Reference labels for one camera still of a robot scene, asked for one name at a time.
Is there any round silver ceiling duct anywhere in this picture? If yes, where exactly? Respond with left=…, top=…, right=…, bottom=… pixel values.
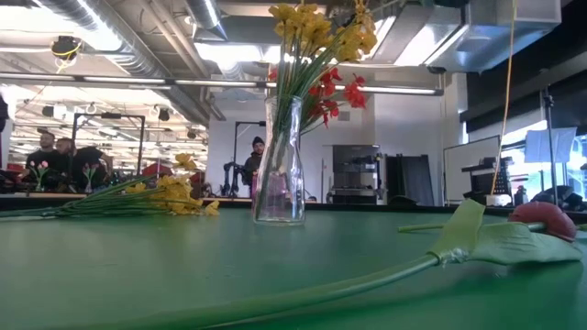
left=185, top=0, right=228, bottom=40

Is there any green table mat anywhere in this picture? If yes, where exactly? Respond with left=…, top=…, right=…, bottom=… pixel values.
left=0, top=208, right=587, bottom=330

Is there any black ceiling camera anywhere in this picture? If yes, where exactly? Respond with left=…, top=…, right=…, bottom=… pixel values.
left=50, top=35, right=83, bottom=61

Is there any red artificial tulip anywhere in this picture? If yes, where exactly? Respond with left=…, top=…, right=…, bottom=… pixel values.
left=201, top=197, right=583, bottom=330

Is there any black tripod light stand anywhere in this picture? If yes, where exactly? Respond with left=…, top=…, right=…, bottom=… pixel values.
left=540, top=86, right=559, bottom=205

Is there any red artificial flower bunch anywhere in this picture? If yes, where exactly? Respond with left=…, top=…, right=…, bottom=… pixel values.
left=268, top=67, right=368, bottom=138

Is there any black cabinet appliance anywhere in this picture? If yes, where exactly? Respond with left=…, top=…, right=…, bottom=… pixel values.
left=330, top=144, right=382, bottom=205

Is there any clear glass bottle vase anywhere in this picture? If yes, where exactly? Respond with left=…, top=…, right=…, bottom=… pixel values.
left=251, top=95, right=306, bottom=226

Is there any black upright panel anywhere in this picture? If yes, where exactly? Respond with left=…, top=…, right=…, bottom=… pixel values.
left=384, top=153, right=436, bottom=207

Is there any long LED light bar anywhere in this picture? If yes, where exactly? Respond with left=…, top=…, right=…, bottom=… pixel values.
left=0, top=71, right=445, bottom=97

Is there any white reflector panel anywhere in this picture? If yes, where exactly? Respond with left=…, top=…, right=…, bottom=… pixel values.
left=525, top=126, right=578, bottom=164

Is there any black equipment cart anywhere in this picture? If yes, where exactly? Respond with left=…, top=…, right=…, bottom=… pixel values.
left=461, top=156, right=514, bottom=199

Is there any yellow artificial flower bunch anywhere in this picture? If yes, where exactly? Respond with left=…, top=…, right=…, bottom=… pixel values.
left=254, top=0, right=380, bottom=224
left=0, top=152, right=221, bottom=219

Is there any silver rectangular ceiling duct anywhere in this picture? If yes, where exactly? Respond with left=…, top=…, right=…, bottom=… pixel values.
left=393, top=0, right=563, bottom=74

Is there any whiteboard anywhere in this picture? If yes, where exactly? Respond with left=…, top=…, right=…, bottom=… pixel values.
left=443, top=134, right=502, bottom=203

